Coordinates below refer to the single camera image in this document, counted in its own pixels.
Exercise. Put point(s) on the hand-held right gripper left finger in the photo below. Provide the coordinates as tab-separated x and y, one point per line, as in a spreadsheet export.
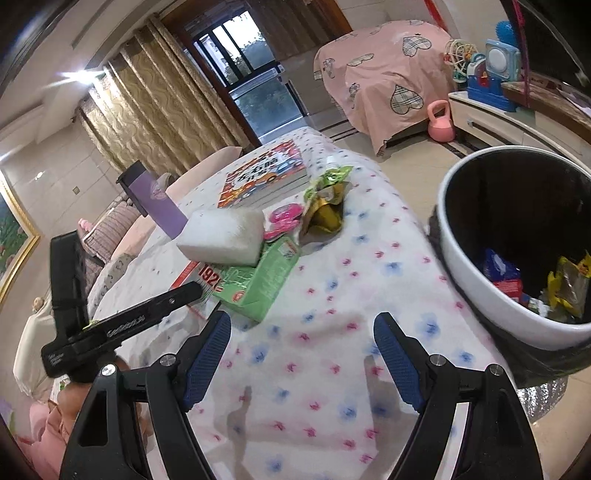
207	355

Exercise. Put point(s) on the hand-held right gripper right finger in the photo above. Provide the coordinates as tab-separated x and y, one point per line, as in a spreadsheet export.
397	360

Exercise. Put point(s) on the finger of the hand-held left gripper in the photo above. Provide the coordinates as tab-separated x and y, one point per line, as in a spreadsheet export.
180	295

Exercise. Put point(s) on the white round trash bin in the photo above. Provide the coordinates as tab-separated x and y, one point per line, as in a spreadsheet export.
485	258

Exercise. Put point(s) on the red snack wrapper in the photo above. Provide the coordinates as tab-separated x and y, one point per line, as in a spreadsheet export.
511	290

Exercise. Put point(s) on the blue plastic wrapper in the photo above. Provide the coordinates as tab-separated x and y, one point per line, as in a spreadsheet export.
501	265

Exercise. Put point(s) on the yellow snack wrapper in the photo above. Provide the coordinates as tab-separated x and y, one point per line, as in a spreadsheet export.
570	286

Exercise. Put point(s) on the person's left forearm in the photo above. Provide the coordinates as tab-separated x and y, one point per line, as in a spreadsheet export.
46	424

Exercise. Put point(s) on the person's left hand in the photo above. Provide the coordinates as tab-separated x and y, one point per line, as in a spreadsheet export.
76	401

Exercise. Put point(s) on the red and white carton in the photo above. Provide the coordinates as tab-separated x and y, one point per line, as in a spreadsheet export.
198	284

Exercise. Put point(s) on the white cloth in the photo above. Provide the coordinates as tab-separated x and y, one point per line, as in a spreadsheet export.
32	346

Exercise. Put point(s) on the small pink sofa toy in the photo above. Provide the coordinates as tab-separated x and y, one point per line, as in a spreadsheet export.
85	225

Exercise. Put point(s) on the white foam block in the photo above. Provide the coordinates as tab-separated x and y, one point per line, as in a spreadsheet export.
221	235

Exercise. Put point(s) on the gold framed painting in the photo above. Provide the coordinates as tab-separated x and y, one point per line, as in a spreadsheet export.
14	244

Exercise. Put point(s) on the striped pink cushion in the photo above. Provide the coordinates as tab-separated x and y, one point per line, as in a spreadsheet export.
108	230

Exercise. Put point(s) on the green paper carton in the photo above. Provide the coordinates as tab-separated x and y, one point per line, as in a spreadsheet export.
258	281

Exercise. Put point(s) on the floral white tablecloth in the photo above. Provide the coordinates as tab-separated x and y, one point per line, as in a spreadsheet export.
323	323

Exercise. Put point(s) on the purple drink bottle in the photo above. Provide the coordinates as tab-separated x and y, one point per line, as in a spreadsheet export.
157	203

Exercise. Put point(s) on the pink toy blister package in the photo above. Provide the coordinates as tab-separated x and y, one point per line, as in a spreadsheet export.
282	219

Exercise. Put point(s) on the colourful picture book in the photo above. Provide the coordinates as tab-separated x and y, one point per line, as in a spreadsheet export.
263	175

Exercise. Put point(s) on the silver shiny mat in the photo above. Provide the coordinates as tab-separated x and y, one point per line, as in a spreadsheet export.
542	399

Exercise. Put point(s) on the green and gold wrapper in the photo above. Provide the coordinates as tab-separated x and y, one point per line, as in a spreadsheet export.
328	207

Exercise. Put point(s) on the golden patterned curtain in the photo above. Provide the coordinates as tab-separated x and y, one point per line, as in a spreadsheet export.
161	101

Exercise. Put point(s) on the glass sliding door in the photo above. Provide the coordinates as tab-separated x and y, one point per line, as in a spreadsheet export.
258	78

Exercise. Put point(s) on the pink kettlebell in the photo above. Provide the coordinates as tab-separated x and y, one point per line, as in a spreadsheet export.
441	124

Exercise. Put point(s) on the white television stand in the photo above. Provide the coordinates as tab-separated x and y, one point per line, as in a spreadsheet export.
508	124

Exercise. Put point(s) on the blue plastic toy set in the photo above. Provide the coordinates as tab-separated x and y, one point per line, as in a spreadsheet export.
489	90

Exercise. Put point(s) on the pink heart-print furniture cover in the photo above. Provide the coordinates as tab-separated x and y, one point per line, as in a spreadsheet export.
383	69

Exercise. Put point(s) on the ferris wheel toy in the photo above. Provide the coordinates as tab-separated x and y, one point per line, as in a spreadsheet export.
459	62

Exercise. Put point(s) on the pink hula hoop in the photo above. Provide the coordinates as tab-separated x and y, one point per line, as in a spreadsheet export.
521	55

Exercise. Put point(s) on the blue spiky ball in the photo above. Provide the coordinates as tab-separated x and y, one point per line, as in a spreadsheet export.
504	28

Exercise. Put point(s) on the black flat television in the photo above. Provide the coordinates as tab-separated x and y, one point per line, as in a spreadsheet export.
558	32

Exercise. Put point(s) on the light blue camera toy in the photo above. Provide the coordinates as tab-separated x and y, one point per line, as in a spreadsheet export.
501	57

